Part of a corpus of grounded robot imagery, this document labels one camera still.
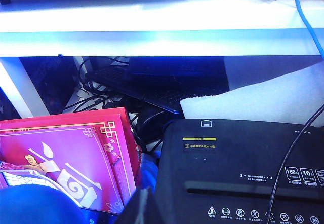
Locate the white table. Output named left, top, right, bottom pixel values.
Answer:
left=0, top=0, right=324, bottom=120

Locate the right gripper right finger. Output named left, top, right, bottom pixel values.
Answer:
left=145, top=188, right=163, bottom=224

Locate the black computer mouse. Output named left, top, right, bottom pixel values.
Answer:
left=138, top=108, right=173, bottom=144

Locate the glossy blue rounded object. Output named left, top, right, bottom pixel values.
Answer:
left=0, top=185, right=86, bottom=224

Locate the black paper shredder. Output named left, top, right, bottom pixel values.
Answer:
left=155, top=118, right=324, bottom=224

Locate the thin black cable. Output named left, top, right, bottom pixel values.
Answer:
left=267, top=106, right=324, bottom=224

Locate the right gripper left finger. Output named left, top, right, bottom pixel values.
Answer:
left=118, top=188, right=146, bottom=224

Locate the black keyboard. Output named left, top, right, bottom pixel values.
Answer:
left=85, top=68, right=183, bottom=115

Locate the white foam sheet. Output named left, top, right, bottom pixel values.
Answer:
left=179, top=61, right=324, bottom=129

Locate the black floor cable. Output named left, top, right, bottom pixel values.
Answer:
left=77, top=56, right=129, bottom=115

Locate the blue cable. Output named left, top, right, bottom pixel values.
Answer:
left=294, top=0, right=324, bottom=54

